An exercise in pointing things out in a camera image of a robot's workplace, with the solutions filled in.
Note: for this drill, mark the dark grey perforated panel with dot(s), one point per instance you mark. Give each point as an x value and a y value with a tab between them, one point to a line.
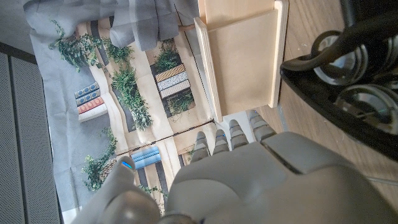
28	140

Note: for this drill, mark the wooden box with slot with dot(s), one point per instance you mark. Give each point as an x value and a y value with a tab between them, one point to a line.
242	62

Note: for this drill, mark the printed room backdrop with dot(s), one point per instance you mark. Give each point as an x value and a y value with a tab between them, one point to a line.
62	109

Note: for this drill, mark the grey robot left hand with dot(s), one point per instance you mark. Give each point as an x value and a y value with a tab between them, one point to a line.
248	186

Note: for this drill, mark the black half-moon tambourine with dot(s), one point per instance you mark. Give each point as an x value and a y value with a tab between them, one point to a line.
323	105

